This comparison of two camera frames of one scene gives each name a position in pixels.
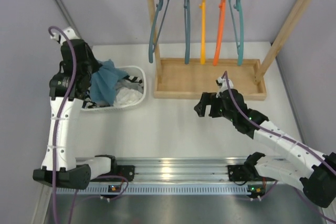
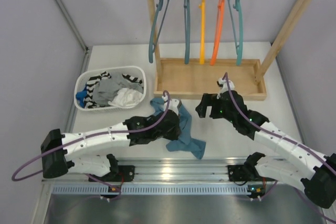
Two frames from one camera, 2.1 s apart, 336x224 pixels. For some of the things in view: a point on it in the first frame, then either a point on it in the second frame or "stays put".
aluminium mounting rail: x=226 y=176 stays put
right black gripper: x=208 y=98 stays put
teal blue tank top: x=103 y=82 → x=185 y=143
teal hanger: x=239 y=7 stays put
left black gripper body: x=85 y=70 → x=175 y=126
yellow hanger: x=203 y=14 stays put
